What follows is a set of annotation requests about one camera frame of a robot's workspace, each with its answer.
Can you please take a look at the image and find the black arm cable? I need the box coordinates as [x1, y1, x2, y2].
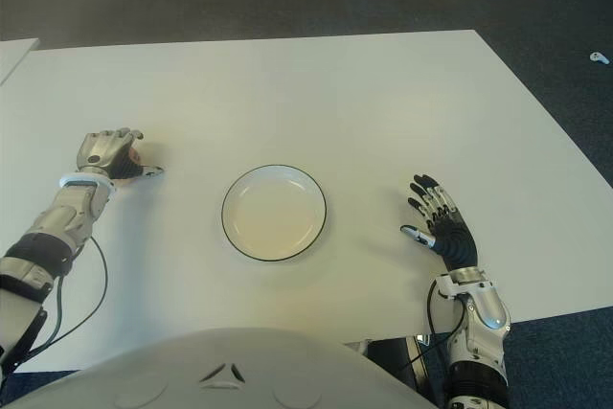
[401, 279, 465, 376]
[9, 236, 109, 372]

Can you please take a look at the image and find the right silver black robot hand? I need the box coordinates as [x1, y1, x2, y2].
[399, 171, 480, 271]

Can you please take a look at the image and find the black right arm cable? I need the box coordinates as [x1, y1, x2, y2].
[401, 279, 465, 376]

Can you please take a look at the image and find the white plate with black rim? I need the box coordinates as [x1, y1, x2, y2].
[220, 164, 329, 265]

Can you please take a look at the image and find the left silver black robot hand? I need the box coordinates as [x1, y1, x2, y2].
[75, 127, 166, 180]

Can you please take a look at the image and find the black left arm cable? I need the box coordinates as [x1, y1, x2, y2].
[9, 236, 109, 372]

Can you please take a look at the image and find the grey robot torso shell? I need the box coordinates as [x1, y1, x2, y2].
[28, 327, 440, 409]

